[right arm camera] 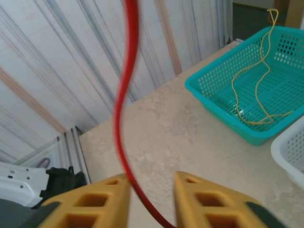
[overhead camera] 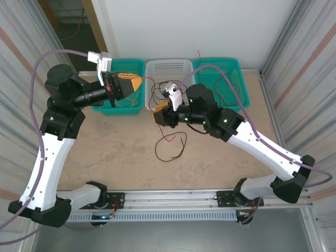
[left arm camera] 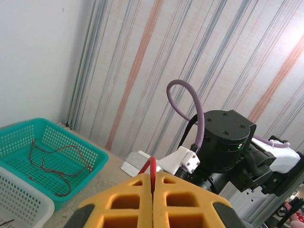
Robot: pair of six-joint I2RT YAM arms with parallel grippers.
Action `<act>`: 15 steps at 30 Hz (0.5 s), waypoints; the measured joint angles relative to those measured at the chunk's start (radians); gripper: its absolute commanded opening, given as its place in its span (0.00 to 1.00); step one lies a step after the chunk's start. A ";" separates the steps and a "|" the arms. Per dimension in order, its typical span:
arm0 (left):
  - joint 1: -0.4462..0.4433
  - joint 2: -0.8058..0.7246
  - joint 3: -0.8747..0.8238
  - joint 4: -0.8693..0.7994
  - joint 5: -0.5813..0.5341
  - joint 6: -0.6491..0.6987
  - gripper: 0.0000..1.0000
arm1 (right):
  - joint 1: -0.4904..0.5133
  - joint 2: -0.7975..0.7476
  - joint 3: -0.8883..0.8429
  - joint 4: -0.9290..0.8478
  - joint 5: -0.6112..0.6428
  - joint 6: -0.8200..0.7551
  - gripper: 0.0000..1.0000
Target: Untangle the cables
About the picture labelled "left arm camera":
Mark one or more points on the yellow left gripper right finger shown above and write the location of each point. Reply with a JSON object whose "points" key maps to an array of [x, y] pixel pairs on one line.
{"points": [[159, 202]]}

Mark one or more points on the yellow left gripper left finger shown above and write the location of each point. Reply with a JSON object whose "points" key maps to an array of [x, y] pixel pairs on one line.
{"points": [[146, 202]]}

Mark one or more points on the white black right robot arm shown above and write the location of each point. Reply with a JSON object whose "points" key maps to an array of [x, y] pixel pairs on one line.
{"points": [[282, 161]]}

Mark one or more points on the teal plastic basket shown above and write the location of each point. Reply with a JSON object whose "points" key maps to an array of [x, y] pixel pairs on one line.
{"points": [[83, 187]]}

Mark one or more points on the white plastic basket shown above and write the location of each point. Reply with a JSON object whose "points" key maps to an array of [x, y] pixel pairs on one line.
{"points": [[45, 206]]}

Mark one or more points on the pink patterned object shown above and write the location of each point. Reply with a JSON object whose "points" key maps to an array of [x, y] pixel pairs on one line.
{"points": [[298, 221]]}

